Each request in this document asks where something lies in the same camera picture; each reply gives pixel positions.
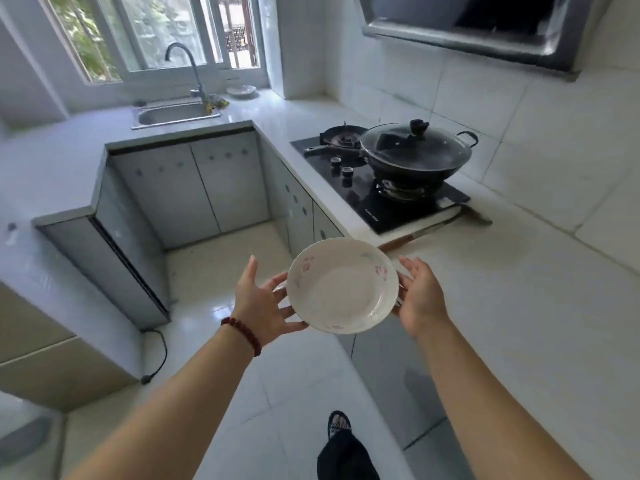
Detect person's right hand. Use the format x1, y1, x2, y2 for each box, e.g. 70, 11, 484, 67
392, 255, 454, 342

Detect person's left hand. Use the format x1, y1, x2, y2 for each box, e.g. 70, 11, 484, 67
231, 255, 310, 347

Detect white plate pale flowers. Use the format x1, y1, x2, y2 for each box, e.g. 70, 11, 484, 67
285, 237, 401, 335

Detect stainless steel sink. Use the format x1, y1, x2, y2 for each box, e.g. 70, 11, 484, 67
131, 99, 222, 131

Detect person's right forearm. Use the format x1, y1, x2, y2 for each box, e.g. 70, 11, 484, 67
417, 317, 593, 480

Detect person's left forearm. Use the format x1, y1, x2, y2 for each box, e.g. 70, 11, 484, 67
65, 329, 256, 480

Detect person's right black sandal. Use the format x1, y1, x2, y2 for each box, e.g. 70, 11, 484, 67
327, 410, 353, 441

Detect person's black trousers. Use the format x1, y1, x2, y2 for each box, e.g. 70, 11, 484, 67
316, 430, 381, 480

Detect black cooking spatula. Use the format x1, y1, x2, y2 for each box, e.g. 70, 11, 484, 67
377, 204, 493, 253

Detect black glass gas stove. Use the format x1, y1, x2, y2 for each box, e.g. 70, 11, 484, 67
289, 125, 472, 235

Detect black burner grate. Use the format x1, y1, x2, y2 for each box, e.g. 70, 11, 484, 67
375, 178, 446, 201
319, 125, 370, 149

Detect black wok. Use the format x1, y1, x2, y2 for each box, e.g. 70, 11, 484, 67
303, 129, 480, 188

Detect glass wok lid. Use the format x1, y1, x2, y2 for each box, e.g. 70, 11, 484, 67
359, 119, 473, 173

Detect beige wooden furniture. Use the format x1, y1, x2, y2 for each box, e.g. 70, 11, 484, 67
0, 282, 139, 413

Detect steel curved faucet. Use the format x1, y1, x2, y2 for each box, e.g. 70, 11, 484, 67
165, 42, 209, 103

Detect white framed window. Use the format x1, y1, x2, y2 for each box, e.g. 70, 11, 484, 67
37, 0, 269, 85

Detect steel range hood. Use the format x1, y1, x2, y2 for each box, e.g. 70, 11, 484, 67
355, 0, 599, 75

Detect red bead bracelet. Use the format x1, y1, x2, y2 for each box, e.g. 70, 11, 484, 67
221, 317, 263, 358

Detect black power cable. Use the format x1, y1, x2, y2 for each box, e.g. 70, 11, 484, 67
139, 328, 169, 385

